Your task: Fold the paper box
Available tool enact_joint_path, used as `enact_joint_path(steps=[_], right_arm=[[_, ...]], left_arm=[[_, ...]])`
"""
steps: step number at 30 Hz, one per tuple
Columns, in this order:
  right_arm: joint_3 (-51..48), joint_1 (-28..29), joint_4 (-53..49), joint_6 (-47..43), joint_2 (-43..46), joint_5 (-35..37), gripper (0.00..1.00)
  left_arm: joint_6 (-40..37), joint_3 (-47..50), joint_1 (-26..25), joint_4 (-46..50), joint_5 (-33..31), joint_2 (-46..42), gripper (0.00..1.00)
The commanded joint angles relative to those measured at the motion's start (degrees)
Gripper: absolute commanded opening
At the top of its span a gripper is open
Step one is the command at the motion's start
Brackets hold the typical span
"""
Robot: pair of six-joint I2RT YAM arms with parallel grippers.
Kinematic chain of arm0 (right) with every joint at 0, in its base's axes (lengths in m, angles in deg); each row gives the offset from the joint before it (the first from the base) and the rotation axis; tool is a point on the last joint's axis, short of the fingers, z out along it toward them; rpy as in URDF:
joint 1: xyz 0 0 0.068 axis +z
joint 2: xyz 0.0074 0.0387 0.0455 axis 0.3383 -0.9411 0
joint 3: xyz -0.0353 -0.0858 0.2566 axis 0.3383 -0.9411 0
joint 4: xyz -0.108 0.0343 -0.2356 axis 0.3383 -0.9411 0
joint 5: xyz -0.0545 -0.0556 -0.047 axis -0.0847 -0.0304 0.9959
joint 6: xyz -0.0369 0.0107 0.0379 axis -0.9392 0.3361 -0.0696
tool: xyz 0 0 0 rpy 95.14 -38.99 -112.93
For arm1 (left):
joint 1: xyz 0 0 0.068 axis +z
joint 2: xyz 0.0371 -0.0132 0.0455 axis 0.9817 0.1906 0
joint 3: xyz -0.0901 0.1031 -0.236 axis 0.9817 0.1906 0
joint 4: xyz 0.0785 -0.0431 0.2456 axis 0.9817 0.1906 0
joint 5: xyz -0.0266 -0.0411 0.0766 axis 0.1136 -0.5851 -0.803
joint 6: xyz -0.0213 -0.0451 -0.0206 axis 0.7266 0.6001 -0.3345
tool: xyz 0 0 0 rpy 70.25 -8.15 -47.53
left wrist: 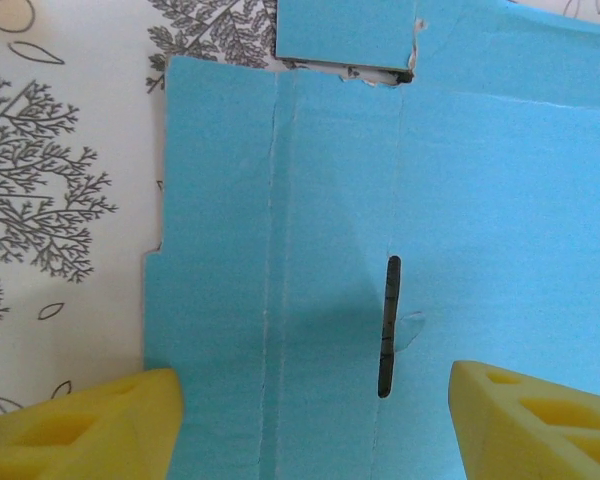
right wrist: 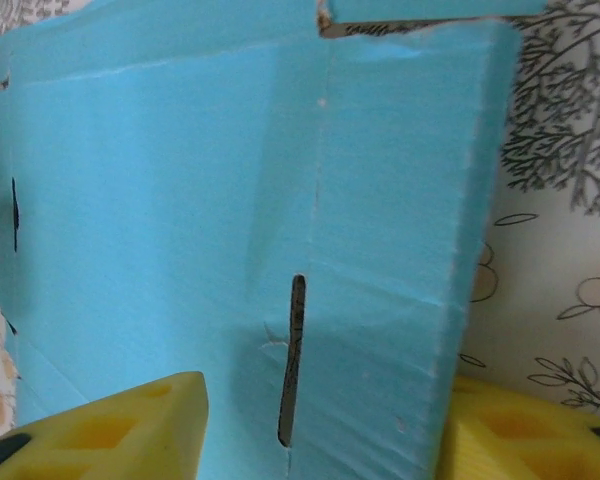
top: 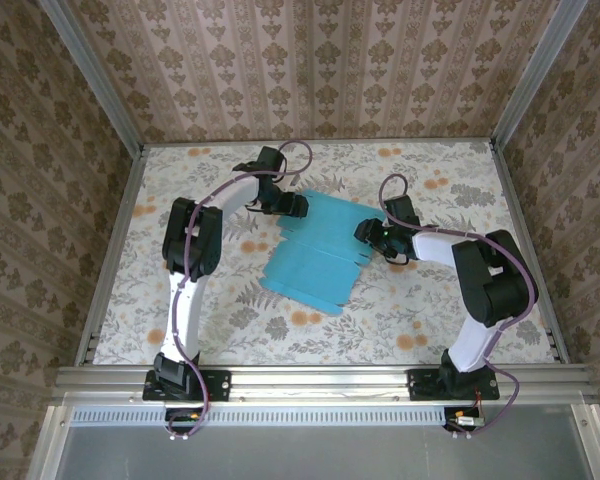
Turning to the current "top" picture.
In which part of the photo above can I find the aluminium table side rail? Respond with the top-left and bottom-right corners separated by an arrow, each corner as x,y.
74,144 -> 147,365
489,142 -> 572,365

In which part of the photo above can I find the aluminium lower frame bar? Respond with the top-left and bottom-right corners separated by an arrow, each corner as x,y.
571,403 -> 600,480
27,404 -> 74,480

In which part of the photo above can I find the small circuit board with wires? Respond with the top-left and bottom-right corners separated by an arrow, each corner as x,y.
443,407 -> 487,430

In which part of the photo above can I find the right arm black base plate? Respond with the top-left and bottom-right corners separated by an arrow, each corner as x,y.
407,368 -> 501,402

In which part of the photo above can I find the slotted grey cable duct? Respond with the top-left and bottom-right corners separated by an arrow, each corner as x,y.
71,407 -> 530,427

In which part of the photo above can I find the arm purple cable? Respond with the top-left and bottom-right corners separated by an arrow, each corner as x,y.
167,139 -> 315,441
378,173 -> 540,441

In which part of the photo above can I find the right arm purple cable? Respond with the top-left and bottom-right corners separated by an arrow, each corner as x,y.
378,173 -> 540,441

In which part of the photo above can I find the aluminium upright frame post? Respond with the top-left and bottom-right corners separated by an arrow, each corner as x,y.
35,0 -> 146,154
492,0 -> 584,146

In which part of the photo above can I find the blue and white paper box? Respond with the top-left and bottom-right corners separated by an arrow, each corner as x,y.
260,187 -> 381,317

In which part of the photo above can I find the small green circuit board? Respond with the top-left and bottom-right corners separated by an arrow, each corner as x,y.
164,408 -> 205,425

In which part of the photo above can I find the aluminium table end rail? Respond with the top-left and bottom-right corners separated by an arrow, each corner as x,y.
140,135 -> 497,148

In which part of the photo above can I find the floral patterned table cover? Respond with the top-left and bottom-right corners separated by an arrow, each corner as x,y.
93,142 -> 556,366

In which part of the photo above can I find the long aluminium mounting rail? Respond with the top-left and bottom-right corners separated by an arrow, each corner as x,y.
53,364 -> 592,407

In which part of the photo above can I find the grey metal panel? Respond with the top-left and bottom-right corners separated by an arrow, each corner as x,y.
54,424 -> 599,480

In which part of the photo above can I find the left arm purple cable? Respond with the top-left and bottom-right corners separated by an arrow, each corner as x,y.
167,139 -> 315,441

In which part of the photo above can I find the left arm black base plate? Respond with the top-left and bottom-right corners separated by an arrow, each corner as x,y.
143,368 -> 232,403

